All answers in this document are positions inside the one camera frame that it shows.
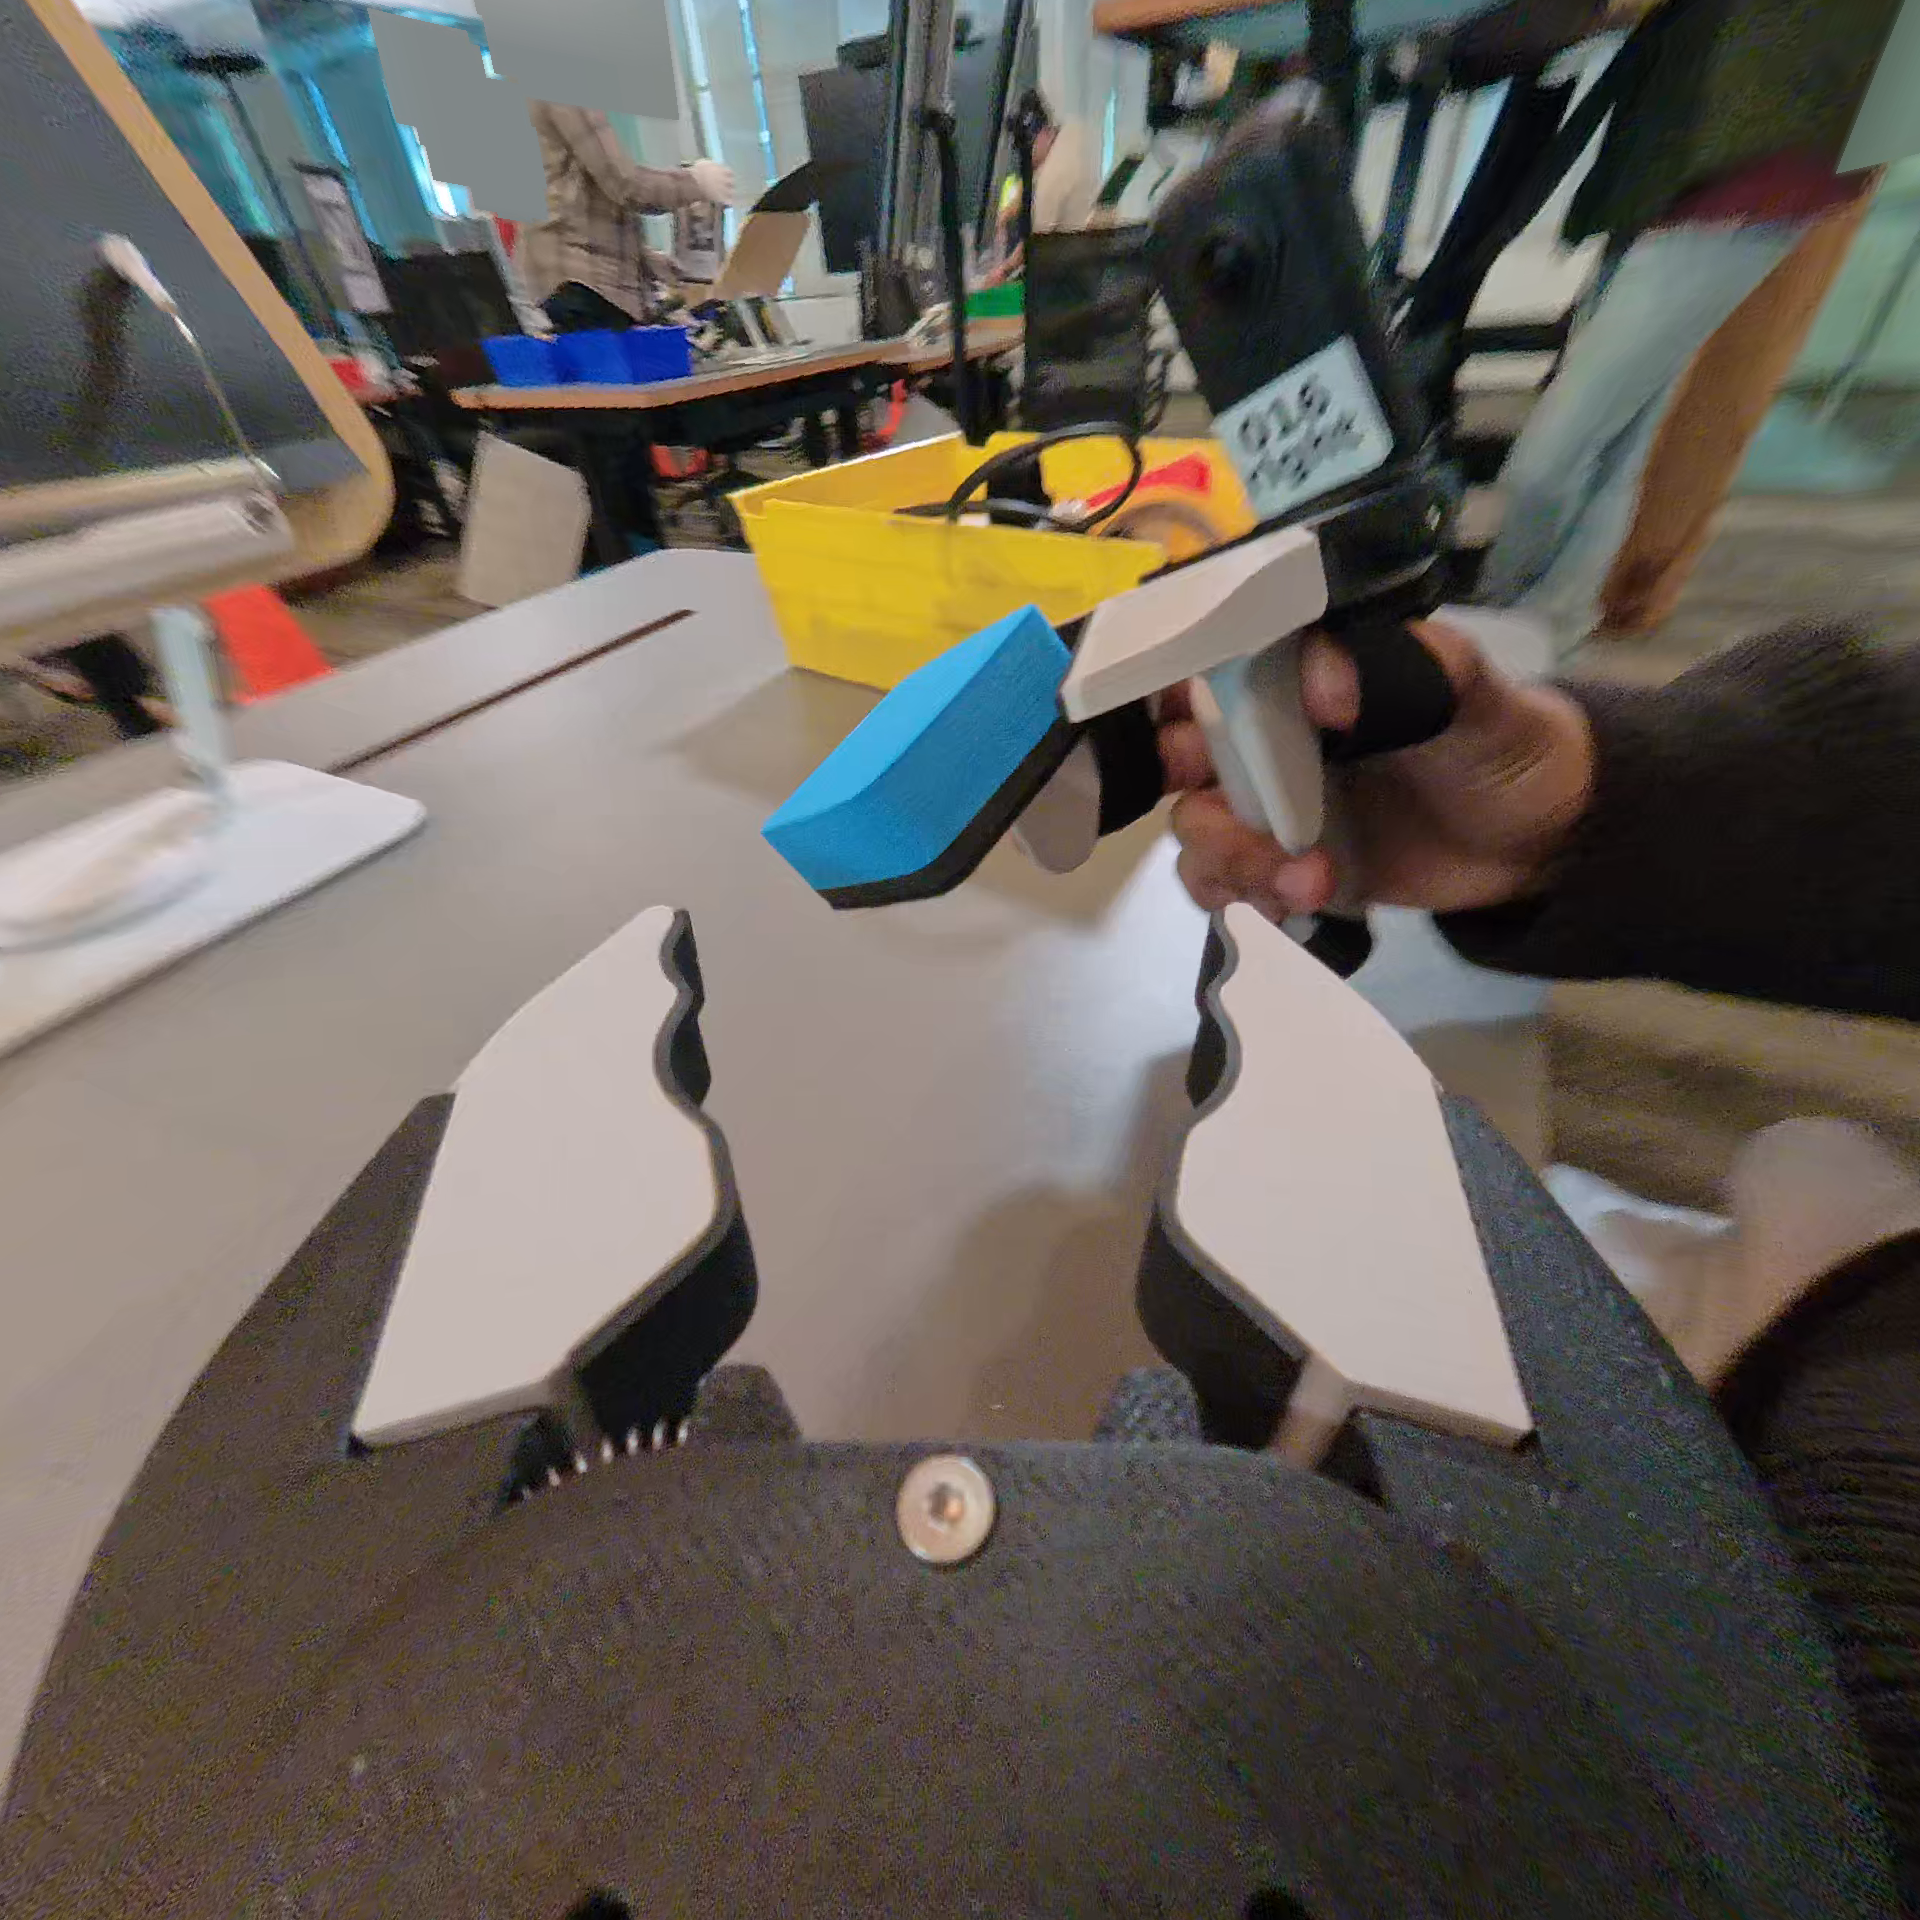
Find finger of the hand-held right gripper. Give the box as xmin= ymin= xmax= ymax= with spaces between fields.
xmin=1056 ymin=520 xmax=1334 ymax=859
xmin=1007 ymin=739 xmax=1109 ymax=877

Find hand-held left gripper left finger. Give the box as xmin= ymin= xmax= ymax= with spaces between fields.
xmin=349 ymin=903 xmax=761 ymax=1454

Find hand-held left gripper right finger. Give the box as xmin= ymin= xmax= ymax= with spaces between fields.
xmin=1133 ymin=900 xmax=1539 ymax=1469

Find blue and black sponge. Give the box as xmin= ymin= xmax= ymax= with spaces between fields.
xmin=758 ymin=604 xmax=1085 ymax=911

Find person's right hand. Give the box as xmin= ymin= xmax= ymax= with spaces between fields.
xmin=1153 ymin=616 xmax=1599 ymax=923

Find black monitor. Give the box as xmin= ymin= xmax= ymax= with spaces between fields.
xmin=1020 ymin=224 xmax=1164 ymax=436

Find yellow storage bin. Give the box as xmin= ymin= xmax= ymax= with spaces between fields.
xmin=726 ymin=427 xmax=1255 ymax=692

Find white metal stand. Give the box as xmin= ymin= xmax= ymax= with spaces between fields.
xmin=0 ymin=231 xmax=429 ymax=1058

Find wooden top workbench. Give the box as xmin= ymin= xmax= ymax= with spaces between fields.
xmin=449 ymin=328 xmax=1029 ymax=571

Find grey waste bin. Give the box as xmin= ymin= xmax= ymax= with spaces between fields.
xmin=455 ymin=431 xmax=595 ymax=608

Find orange traffic cone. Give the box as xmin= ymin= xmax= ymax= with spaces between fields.
xmin=201 ymin=583 xmax=335 ymax=703

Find black cable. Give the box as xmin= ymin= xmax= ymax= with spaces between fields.
xmin=944 ymin=422 xmax=1149 ymax=524

